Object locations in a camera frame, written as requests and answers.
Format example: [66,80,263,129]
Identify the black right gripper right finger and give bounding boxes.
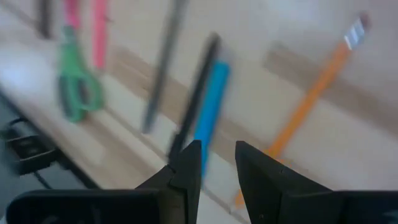
[235,140,332,224]

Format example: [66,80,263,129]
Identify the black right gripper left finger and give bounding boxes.
[136,139,202,224]

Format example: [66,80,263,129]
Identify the orange pencil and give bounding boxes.
[233,11,373,210]

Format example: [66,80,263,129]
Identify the grey pen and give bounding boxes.
[141,0,190,134]

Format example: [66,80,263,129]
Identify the green handled scissors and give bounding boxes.
[57,26,105,123]

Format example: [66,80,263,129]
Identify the pink pen blue tip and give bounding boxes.
[92,0,110,70]

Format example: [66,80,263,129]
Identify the pink highlighter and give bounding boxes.
[63,0,82,30]

